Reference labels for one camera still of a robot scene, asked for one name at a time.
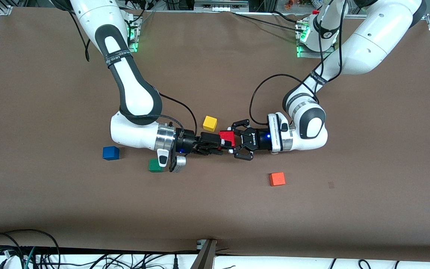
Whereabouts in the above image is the red cube block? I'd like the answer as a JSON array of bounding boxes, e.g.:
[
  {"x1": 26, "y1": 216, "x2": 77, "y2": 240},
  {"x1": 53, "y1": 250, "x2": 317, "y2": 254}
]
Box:
[{"x1": 218, "y1": 130, "x2": 236, "y2": 148}]

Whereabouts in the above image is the yellow cube block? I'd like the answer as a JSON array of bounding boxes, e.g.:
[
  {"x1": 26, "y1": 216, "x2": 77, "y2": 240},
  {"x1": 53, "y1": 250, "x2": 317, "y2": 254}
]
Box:
[{"x1": 203, "y1": 115, "x2": 218, "y2": 132}]

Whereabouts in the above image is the orange cube block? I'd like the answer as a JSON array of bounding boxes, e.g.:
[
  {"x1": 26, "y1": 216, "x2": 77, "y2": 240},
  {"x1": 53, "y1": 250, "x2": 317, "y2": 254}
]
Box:
[{"x1": 269, "y1": 172, "x2": 286, "y2": 187}]

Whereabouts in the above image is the blue cube block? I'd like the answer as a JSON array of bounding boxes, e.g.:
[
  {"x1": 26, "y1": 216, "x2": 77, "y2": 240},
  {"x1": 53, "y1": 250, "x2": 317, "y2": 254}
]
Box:
[{"x1": 102, "y1": 146, "x2": 120, "y2": 161}]

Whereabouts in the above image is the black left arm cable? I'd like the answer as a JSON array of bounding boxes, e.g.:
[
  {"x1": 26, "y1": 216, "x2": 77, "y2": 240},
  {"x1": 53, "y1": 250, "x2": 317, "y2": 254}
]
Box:
[{"x1": 249, "y1": 0, "x2": 348, "y2": 126}]

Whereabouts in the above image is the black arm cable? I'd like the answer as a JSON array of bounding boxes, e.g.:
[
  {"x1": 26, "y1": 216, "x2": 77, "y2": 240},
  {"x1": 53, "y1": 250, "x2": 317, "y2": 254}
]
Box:
[
  {"x1": 155, "y1": 93, "x2": 198, "y2": 136},
  {"x1": 68, "y1": 11, "x2": 90, "y2": 62},
  {"x1": 249, "y1": 0, "x2": 348, "y2": 126}
]

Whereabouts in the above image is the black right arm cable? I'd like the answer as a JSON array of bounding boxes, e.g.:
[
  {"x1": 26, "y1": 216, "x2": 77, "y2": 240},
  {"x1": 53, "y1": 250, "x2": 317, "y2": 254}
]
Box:
[
  {"x1": 68, "y1": 11, "x2": 90, "y2": 62},
  {"x1": 155, "y1": 93, "x2": 198, "y2": 136}
]

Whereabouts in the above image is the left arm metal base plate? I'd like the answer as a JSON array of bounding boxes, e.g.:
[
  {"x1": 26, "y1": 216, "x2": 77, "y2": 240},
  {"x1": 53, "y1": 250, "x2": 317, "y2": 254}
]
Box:
[{"x1": 296, "y1": 19, "x2": 337, "y2": 59}]

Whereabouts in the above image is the aluminium frame post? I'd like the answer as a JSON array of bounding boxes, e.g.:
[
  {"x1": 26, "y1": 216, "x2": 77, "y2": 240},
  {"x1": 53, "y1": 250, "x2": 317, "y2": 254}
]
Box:
[{"x1": 191, "y1": 239, "x2": 217, "y2": 269}]

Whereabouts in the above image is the black tabletop cable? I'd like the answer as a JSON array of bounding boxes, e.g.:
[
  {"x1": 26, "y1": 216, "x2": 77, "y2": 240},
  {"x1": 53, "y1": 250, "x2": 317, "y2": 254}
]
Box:
[
  {"x1": 271, "y1": 10, "x2": 298, "y2": 24},
  {"x1": 232, "y1": 12, "x2": 298, "y2": 30}
]

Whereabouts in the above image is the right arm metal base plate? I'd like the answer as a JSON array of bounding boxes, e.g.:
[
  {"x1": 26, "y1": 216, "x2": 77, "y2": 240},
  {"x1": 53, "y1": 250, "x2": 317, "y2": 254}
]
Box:
[{"x1": 120, "y1": 15, "x2": 143, "y2": 53}]

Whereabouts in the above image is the aluminium extrusion rail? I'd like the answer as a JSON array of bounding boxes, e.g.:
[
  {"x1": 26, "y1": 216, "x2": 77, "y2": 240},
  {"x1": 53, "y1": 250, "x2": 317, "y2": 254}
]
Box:
[{"x1": 194, "y1": 0, "x2": 249, "y2": 12}]

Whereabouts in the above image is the green floor cable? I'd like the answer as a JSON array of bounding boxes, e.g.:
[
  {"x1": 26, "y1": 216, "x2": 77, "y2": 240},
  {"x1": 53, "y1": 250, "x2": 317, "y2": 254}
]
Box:
[{"x1": 24, "y1": 247, "x2": 36, "y2": 269}]

